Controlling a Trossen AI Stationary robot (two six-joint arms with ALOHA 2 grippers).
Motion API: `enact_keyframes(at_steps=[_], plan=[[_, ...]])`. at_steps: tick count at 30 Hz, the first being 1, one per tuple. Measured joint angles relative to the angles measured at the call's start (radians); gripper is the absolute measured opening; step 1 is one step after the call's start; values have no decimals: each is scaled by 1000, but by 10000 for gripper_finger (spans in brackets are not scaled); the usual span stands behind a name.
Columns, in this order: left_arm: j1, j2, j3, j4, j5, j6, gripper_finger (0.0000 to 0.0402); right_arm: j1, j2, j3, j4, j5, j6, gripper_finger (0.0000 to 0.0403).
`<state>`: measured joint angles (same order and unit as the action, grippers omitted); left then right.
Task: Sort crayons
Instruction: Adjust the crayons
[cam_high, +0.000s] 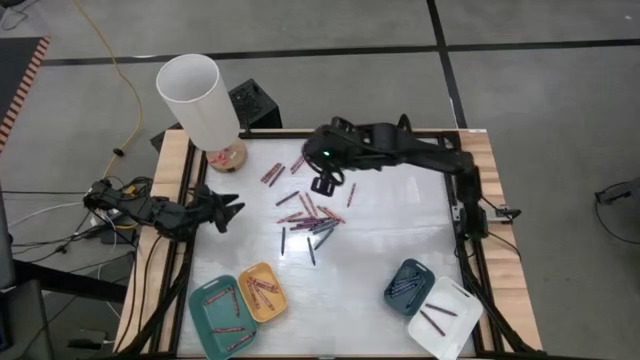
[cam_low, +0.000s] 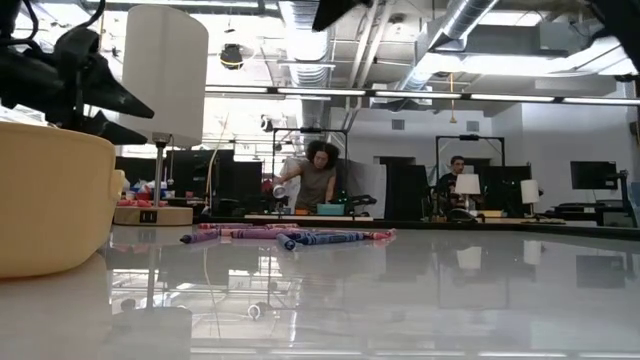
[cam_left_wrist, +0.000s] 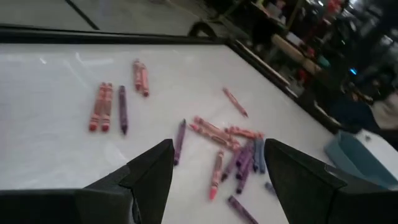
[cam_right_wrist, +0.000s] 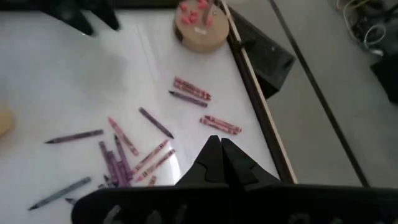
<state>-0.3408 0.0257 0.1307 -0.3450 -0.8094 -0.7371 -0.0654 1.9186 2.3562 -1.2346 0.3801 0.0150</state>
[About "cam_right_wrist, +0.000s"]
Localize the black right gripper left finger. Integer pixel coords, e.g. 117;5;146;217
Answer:
70;136;230;224

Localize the wooden lamp base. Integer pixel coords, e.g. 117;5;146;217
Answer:
173;0;230;54

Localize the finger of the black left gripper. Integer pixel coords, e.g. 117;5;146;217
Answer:
30;0;94;37
79;0;121;31

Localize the purple crayon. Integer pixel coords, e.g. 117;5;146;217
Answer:
138;106;175;140
106;150;127;187
98;141;119;187
168;90;209;108
44;129;104;145
113;133;134;182

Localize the black frame leg bracket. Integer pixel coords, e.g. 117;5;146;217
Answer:
229;8;296;100

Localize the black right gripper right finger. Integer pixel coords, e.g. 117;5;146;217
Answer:
222;139;398;224

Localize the black floor object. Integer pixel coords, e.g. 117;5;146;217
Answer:
369;52;398;105

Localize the blue crayon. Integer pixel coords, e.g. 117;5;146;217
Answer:
27;176;93;212

